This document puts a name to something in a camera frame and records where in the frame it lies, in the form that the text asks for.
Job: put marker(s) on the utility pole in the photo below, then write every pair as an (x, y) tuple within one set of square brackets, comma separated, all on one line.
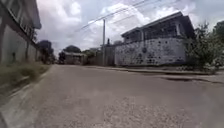
[(103, 41)]

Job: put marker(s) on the grey concrete road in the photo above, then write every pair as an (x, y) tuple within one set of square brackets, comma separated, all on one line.
[(110, 96)]

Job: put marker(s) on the raised concrete kerb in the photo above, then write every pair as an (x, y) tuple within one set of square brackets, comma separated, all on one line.
[(150, 70)]

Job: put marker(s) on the low building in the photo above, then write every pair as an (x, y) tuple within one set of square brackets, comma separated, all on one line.
[(74, 58)]

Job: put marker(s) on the distant trees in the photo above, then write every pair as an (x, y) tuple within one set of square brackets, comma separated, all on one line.
[(71, 49)]

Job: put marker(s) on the green bush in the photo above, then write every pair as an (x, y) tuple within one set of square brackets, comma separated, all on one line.
[(205, 50)]

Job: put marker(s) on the grass verge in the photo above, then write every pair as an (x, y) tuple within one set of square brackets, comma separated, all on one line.
[(18, 71)]

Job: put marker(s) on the two-storey house with patterned wall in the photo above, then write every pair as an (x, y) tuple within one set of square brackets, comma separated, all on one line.
[(156, 46)]

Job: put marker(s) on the building with grey wall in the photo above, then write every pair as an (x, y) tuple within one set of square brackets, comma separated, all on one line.
[(16, 33)]

